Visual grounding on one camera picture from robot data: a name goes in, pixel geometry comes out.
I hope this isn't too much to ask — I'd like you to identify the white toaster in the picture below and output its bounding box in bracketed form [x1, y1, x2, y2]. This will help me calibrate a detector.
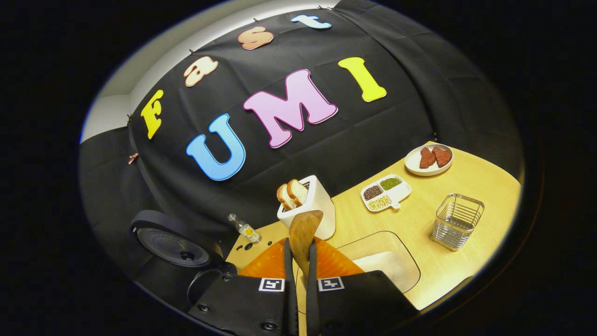
[277, 175, 336, 240]

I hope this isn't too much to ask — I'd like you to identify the glass bottle with yellow label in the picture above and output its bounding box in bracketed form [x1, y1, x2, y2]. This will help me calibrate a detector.
[228, 213, 261, 243]

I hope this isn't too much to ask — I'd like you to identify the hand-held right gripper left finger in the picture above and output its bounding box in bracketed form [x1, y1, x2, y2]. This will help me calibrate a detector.
[187, 238, 299, 336]

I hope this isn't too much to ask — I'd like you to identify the wooden spoon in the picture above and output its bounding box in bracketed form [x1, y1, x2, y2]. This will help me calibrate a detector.
[288, 210, 324, 287]

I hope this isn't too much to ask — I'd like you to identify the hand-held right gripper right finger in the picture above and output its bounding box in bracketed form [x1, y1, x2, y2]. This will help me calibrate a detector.
[305, 237, 419, 336]

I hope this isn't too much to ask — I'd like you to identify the dark grey rice cooker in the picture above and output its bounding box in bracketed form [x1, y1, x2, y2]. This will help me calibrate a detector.
[130, 210, 239, 308]

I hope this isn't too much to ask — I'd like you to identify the white divided dish of beans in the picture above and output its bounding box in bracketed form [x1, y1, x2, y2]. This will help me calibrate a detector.
[360, 174, 412, 213]

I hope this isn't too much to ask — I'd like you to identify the metal wire chopstick holder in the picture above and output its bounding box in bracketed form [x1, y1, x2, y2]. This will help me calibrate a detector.
[431, 193, 485, 252]

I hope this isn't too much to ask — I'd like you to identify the bread slice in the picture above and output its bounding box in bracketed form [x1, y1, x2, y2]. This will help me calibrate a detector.
[277, 183, 295, 210]
[286, 179, 308, 207]

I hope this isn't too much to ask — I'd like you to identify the white round plate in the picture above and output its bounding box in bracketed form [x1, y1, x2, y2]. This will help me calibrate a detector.
[404, 143, 454, 176]

